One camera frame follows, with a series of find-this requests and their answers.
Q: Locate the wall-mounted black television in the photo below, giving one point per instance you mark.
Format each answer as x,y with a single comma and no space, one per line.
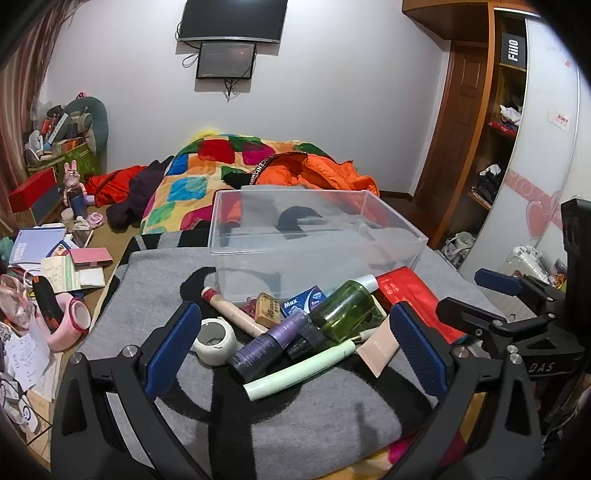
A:
233,18

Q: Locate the red garment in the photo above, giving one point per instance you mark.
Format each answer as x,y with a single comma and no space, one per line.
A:
115,182

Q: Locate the green bag of clutter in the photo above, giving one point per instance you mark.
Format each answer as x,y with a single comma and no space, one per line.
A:
90,115

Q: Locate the pink notebook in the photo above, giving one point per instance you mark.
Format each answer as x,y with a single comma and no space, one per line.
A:
90,256

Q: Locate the light green tube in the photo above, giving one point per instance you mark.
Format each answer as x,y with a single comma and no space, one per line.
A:
295,371

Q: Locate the pink and black gadget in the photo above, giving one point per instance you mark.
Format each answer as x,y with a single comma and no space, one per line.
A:
69,323

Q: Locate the small blue packet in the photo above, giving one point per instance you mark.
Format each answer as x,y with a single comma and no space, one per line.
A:
300,302

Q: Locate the pink hair clip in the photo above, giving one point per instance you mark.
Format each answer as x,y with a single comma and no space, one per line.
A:
250,306

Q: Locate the striped red curtain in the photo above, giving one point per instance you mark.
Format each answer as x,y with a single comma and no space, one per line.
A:
23,92

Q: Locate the red box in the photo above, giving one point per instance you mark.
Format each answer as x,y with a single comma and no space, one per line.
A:
32,191

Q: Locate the white shoes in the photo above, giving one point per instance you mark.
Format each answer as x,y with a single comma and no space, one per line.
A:
458,247

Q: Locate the colourful patchwork blanket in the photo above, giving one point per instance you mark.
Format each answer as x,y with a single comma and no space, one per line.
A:
184,184

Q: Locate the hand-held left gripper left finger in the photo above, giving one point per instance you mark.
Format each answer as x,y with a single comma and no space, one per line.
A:
171,353

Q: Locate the white pen-shaped tube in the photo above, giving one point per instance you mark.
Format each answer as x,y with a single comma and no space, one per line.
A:
369,335

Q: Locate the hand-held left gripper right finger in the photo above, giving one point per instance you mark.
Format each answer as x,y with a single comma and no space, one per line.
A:
418,353

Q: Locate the purple cosmetic bottle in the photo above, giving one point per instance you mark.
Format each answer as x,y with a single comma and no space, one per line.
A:
268,345

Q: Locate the pale paper books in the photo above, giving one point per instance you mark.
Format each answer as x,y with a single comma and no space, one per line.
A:
60,274

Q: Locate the wooden door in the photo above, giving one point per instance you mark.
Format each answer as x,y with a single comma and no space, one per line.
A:
457,138

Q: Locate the white round jar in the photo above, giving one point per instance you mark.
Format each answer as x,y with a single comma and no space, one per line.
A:
217,348

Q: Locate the blue notebook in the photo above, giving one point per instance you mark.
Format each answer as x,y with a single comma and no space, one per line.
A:
37,244

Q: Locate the green glass bottle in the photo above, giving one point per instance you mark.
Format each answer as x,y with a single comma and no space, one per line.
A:
346,308

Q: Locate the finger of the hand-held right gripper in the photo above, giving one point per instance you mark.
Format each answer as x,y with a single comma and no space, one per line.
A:
496,281
466,314

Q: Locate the small beige box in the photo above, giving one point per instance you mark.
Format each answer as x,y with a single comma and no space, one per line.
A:
268,308

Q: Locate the beige tube with red cap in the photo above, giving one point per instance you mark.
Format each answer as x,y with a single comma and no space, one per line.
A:
231,311

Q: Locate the clear plastic storage box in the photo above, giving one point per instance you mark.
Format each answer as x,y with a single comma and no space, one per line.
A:
323,217

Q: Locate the black cosmetic tube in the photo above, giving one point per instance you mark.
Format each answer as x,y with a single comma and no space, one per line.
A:
307,345

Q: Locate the orange puffer jacket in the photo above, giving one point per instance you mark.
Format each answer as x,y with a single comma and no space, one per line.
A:
323,175

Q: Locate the pink bunny toy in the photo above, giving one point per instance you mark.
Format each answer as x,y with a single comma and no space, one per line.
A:
74,180

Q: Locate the wooden wardrobe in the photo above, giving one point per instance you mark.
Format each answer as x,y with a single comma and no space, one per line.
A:
554,138

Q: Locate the dark purple garment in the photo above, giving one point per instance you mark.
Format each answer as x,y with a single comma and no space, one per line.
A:
134,203

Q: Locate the small black wall monitor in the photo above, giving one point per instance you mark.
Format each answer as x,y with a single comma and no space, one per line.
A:
226,60

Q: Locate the red packet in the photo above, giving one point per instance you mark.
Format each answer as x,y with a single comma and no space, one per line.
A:
415,286

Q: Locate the loose white papers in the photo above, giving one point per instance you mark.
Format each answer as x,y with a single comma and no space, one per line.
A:
23,360

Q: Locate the grey blanket with black pattern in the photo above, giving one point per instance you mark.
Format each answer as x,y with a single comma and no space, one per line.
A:
300,424

